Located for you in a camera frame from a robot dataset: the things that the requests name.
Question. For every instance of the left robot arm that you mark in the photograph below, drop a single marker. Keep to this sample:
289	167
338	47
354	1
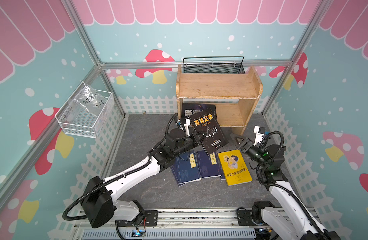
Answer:
100	201

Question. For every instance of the dark blue book left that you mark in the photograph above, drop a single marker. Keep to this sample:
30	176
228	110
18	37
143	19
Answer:
185	169

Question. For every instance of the dark blue book right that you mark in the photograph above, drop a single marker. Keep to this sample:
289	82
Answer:
209	165

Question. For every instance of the black wire mesh basket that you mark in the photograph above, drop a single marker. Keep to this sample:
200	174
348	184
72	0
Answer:
214	65

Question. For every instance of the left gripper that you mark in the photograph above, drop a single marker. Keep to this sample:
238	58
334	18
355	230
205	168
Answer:
197	141

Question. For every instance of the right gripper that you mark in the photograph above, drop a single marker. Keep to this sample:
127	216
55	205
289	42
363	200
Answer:
244	144

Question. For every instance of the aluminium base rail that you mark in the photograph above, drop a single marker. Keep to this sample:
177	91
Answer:
200	224

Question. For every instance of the black wolf book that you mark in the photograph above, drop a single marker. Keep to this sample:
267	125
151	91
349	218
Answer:
188	109

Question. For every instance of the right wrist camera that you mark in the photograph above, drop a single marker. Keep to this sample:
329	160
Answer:
260	134

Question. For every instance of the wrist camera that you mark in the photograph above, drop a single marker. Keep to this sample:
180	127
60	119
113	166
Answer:
260	134
184	125

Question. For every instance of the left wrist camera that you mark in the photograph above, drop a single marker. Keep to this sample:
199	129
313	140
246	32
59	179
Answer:
184	125

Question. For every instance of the clear plastic bag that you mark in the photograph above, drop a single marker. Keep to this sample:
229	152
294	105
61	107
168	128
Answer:
90	100

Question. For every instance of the wooden two-tier bookshelf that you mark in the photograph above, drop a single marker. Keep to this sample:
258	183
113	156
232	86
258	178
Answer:
246	89

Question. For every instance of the yellow cartoon book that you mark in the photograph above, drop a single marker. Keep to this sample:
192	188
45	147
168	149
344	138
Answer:
234	168

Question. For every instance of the black deer antler book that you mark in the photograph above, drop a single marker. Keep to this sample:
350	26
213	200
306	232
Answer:
205	122

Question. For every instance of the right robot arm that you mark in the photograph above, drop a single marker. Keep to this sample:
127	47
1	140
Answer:
299	224

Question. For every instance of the white wire mesh basket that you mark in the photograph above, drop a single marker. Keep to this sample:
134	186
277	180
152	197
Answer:
77	122

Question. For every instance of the dark blue book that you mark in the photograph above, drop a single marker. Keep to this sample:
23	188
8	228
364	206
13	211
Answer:
185	169
209	165

